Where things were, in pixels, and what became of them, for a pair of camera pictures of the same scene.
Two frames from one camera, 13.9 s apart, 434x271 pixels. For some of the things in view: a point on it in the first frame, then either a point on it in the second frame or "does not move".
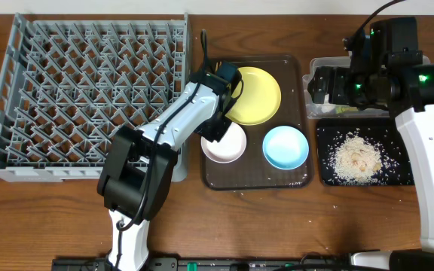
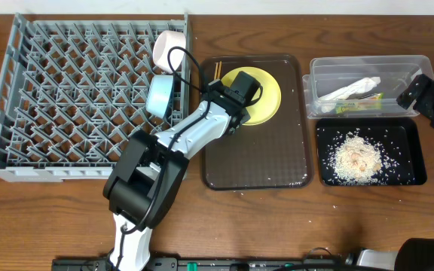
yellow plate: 259,100 does not move
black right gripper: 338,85 → 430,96
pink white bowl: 230,146 → 163,41
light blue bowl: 285,147 → 157,94
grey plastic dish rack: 71,79 does not move
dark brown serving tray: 252,170 does not move
